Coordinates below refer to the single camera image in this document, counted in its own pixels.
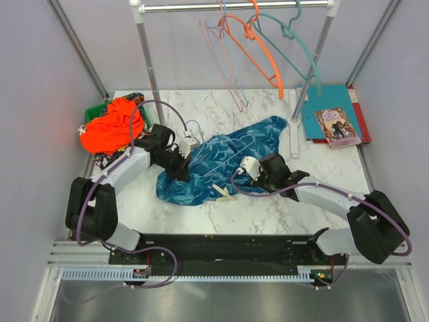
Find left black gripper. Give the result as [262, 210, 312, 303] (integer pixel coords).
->
[154, 148, 191, 182]

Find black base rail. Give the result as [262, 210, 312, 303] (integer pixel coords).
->
[109, 234, 346, 275]

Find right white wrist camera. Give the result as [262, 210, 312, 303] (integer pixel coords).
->
[240, 156, 260, 181]

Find red folder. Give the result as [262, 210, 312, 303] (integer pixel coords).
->
[347, 87, 371, 144]

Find silver clothes rack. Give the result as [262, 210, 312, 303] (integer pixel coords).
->
[129, 1, 340, 158]

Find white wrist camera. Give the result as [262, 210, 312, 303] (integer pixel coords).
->
[178, 136, 200, 158]
[240, 156, 260, 181]

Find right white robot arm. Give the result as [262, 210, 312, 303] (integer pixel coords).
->
[241, 153, 412, 264]

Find illustrated paperback book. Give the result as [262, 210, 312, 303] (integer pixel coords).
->
[314, 107, 361, 149]

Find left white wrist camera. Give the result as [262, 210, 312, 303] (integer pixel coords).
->
[178, 136, 200, 158]

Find light blue cable duct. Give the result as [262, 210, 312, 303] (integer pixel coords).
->
[62, 267, 314, 282]

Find blue leaf print shorts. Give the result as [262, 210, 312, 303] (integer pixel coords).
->
[156, 116, 287, 206]

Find pink wire hanger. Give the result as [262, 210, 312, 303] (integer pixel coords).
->
[198, 0, 245, 112]

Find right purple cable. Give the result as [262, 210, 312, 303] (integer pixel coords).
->
[230, 169, 414, 258]

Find orange plastic hanger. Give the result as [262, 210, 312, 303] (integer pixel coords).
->
[217, 1, 284, 99]

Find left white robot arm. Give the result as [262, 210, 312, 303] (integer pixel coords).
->
[65, 124, 200, 264]

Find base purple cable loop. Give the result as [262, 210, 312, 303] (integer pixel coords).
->
[122, 246, 178, 289]

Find orange cloth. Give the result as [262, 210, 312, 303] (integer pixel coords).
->
[80, 97, 145, 155]

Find teal folder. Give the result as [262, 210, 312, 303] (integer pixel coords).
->
[301, 85, 363, 141]

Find light blue wire hanger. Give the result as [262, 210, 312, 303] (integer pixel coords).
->
[204, 15, 249, 108]
[189, 121, 264, 177]

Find colourful comic print cloth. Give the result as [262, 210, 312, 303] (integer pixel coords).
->
[94, 92, 149, 169]

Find teal plastic hanger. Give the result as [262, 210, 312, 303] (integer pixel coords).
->
[247, 0, 324, 98]

